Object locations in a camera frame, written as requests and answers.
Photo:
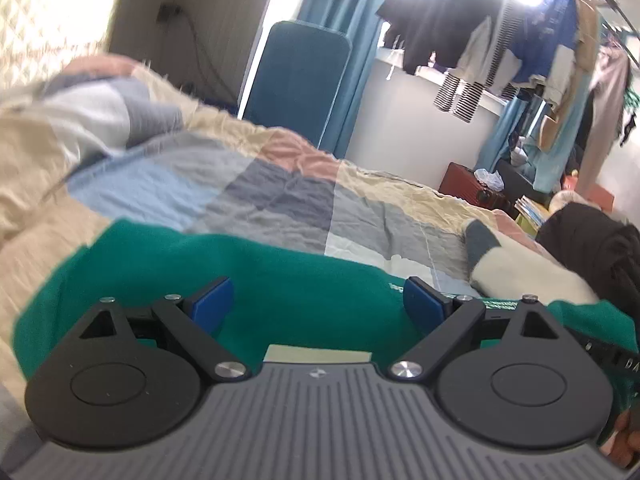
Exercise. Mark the teal window curtain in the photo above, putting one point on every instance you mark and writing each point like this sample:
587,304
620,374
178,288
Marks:
358,21

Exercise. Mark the blue padded folding panel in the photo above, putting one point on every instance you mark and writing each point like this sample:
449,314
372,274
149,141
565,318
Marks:
297,79

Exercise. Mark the pink hanging garment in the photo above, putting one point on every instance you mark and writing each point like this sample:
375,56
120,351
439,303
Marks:
609,87

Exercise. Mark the blue and white hanging shirt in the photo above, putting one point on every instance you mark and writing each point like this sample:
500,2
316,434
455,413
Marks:
544,49

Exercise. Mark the patchwork pastel quilt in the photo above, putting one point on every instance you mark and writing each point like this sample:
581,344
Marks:
109,139

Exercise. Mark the cream quilted headboard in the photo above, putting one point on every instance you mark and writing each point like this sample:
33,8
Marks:
38,37

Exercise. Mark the green fleece sweatshirt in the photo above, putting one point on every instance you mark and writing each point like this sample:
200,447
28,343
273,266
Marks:
280,296

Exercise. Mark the black hanging garment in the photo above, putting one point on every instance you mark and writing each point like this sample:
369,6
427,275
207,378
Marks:
439,29

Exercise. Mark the light blue hanging garment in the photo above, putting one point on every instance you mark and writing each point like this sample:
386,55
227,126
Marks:
548,166

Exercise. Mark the white and grey garment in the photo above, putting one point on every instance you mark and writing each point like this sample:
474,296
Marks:
502,268

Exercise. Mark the striped hanging garment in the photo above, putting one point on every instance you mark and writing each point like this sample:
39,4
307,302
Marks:
487,64

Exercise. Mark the red suitcase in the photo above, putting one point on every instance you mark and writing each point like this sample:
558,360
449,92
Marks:
460,182

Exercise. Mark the black jacket on bed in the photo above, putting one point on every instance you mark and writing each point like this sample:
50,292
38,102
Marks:
602,251

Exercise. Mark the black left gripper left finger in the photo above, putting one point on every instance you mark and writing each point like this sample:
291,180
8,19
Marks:
123,377

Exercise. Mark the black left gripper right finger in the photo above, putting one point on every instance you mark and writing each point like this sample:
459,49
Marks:
515,377

